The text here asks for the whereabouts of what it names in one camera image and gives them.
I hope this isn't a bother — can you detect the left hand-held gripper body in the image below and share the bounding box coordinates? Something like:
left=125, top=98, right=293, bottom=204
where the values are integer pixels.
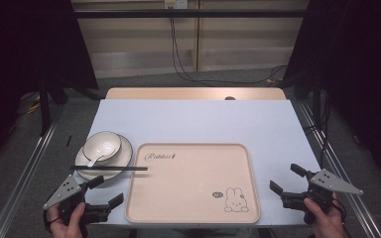
left=43, top=174, right=112, bottom=230

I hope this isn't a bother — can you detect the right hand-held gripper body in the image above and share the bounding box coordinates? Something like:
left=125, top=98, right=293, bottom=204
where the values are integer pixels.
left=280, top=169, right=364, bottom=226

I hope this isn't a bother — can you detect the person's left hand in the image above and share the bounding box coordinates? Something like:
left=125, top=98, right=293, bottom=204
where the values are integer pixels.
left=48, top=201, right=87, bottom=238

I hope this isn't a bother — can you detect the person's right hand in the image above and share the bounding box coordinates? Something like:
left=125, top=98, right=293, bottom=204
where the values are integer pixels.
left=303, top=192, right=347, bottom=238

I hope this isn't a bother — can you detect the black chopstick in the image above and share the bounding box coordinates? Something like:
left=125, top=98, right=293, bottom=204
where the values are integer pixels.
left=70, top=166, right=149, bottom=173
left=69, top=165, right=149, bottom=171

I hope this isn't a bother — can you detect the white ceramic spoon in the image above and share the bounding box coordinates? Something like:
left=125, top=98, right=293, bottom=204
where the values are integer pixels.
left=86, top=145, right=116, bottom=169

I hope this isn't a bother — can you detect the white bowl with dark rim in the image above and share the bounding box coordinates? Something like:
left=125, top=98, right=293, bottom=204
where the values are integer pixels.
left=81, top=130, right=123, bottom=164

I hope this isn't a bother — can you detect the white plate with dark rim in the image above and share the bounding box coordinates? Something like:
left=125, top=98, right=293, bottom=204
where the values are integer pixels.
left=74, top=133, right=134, bottom=181

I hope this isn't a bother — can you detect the black stand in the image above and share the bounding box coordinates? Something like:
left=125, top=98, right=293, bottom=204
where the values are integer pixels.
left=294, top=70, right=323, bottom=127
left=38, top=73, right=104, bottom=137

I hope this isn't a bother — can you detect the beige tray with rabbit print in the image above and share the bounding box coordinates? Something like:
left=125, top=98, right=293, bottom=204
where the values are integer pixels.
left=124, top=142, right=261, bottom=225

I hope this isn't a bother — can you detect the white table mat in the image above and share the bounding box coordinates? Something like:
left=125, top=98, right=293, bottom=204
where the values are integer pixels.
left=73, top=98, right=322, bottom=228

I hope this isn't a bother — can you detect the dark curtain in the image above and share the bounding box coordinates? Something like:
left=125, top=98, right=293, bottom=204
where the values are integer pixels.
left=282, top=0, right=381, bottom=191
left=0, top=0, right=99, bottom=177

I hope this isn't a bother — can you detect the wooden table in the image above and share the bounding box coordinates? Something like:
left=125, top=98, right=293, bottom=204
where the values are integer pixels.
left=105, top=86, right=288, bottom=101

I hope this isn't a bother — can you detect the black horizontal bar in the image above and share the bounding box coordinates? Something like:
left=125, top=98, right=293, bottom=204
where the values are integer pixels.
left=73, top=9, right=310, bottom=20

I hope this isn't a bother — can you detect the metal floor rail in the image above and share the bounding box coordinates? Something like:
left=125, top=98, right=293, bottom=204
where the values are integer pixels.
left=0, top=101, right=67, bottom=238
left=297, top=100, right=381, bottom=238

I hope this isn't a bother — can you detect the black floor cable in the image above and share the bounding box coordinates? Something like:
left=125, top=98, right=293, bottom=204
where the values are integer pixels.
left=302, top=90, right=332, bottom=161

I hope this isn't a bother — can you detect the yellow cable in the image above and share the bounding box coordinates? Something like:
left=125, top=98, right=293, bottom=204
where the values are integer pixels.
left=25, top=100, right=42, bottom=115

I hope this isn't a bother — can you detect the white wall socket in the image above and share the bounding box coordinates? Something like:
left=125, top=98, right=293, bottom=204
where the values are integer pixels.
left=164, top=0, right=190, bottom=10

